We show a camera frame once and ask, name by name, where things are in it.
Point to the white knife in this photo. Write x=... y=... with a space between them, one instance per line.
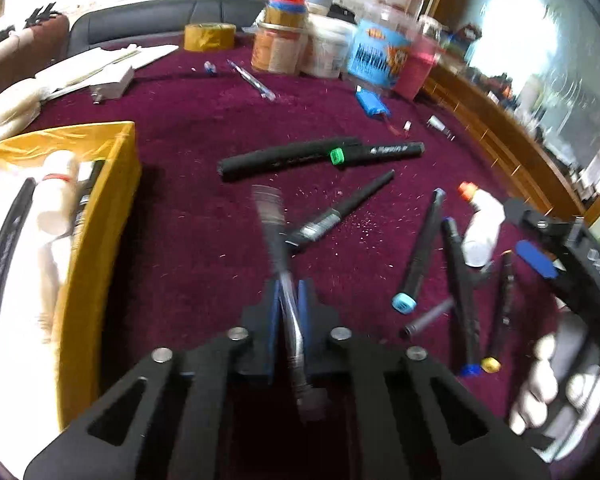
x=95 y=65

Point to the yellow storage box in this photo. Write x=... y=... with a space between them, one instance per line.
x=107 y=240

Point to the jar with red blue lid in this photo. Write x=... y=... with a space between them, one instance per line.
x=287 y=7

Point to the white cloth bundle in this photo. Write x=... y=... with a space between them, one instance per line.
x=10 y=110

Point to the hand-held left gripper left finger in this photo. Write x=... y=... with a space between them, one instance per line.
x=275 y=340

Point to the white bottle red band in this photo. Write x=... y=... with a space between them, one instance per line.
x=55 y=195

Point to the maroon tablecloth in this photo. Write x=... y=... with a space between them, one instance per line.
x=200 y=240

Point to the black pen silver band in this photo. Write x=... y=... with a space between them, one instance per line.
x=345 y=207

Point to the blue label plastic jar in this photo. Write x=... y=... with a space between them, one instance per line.
x=377 y=57

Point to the blue battery pack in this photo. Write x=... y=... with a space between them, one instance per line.
x=372 y=104

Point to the white charger plug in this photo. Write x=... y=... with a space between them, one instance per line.
x=115 y=82

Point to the yellow tape roll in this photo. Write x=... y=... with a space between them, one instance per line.
x=209 y=37

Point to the black marker green cap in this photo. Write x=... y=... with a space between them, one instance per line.
x=380 y=151

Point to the wooden counter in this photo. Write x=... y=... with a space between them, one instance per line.
x=500 y=125

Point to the thick black marker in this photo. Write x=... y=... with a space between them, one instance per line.
x=280 y=159

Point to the black bag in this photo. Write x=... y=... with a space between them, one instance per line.
x=341 y=12

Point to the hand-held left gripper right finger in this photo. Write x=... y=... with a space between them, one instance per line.
x=307 y=310

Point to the black flat strip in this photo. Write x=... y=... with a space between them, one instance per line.
x=7 y=260

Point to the black marker dark blue cap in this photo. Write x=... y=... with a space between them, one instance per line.
x=460 y=290

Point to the white glue bottle orange cap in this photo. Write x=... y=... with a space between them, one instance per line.
x=482 y=230

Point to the black decorative figure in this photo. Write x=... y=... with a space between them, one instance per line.
x=42 y=14

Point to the dark sofa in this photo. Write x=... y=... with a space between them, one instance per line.
x=145 y=22

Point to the black marker yellow cap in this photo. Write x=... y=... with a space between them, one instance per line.
x=502 y=305

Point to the clear jar orange contents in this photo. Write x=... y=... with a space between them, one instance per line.
x=277 y=50

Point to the white plastic tub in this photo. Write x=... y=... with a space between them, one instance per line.
x=327 y=45

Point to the person's right hand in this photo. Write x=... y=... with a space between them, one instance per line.
x=545 y=385

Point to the black marker light blue cap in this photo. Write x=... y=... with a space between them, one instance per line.
x=422 y=250

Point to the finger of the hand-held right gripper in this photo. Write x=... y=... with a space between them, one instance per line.
x=534 y=258
x=540 y=222

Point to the clear blue ballpoint pen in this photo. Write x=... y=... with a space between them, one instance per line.
x=252 y=80

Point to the short grey marker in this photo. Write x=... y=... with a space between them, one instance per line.
x=430 y=319

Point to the brown rolled cushion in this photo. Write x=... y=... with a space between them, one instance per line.
x=10 y=55

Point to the pink bottle knitted sleeve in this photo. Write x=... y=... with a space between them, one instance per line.
x=417 y=67

